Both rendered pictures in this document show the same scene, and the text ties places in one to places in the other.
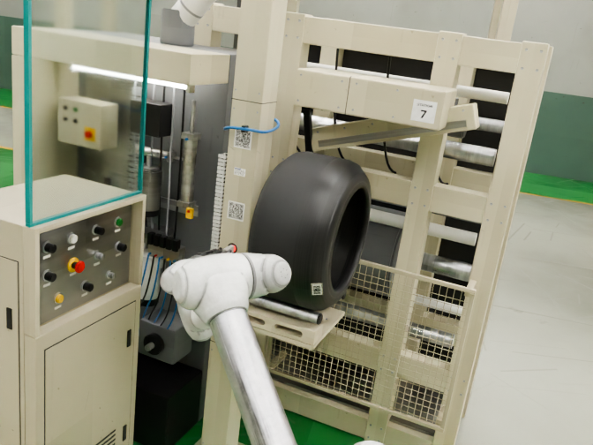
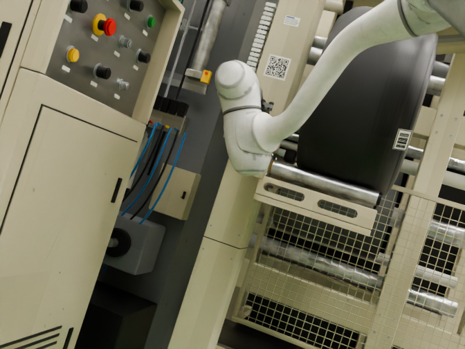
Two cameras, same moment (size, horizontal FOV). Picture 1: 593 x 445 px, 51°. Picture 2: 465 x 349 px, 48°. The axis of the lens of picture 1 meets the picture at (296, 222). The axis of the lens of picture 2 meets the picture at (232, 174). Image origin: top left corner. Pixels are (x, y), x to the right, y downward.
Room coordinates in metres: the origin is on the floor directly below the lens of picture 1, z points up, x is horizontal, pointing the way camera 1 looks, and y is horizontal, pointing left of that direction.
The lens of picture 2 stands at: (0.67, 0.48, 0.80)
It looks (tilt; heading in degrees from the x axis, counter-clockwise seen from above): 1 degrees up; 353
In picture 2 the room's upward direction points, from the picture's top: 18 degrees clockwise
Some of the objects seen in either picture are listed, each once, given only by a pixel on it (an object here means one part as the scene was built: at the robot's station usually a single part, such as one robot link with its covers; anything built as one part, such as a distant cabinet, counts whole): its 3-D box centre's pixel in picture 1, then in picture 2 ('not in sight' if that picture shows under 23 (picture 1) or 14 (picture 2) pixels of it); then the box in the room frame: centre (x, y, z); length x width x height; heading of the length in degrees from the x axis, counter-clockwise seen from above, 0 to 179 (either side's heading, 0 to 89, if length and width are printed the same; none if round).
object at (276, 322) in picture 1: (276, 320); (315, 201); (2.22, 0.03, 0.84); 0.36 x 0.09 x 0.06; 69
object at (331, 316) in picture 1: (289, 316); (315, 215); (2.35, -0.02, 0.80); 0.37 x 0.36 x 0.02; 159
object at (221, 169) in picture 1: (221, 211); (252, 73); (2.43, 0.31, 1.19); 0.05 x 0.04 x 0.48; 159
